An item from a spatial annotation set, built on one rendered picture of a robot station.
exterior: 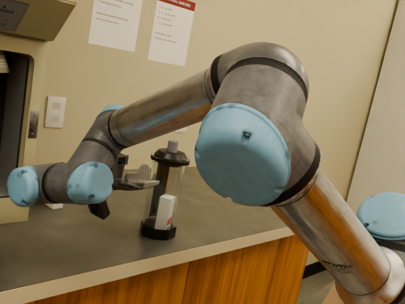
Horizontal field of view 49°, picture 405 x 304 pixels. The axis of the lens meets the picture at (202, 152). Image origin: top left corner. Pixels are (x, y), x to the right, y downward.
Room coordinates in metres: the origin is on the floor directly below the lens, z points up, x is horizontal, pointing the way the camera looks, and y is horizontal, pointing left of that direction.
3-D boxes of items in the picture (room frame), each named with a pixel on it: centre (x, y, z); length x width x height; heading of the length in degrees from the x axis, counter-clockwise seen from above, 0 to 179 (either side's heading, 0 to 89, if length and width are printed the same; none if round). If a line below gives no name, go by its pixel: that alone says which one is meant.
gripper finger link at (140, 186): (0.98, 0.16, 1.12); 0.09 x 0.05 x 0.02; 116
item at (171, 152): (1.17, 0.08, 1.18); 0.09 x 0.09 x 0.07
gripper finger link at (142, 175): (1.01, 0.13, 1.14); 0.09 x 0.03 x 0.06; 116
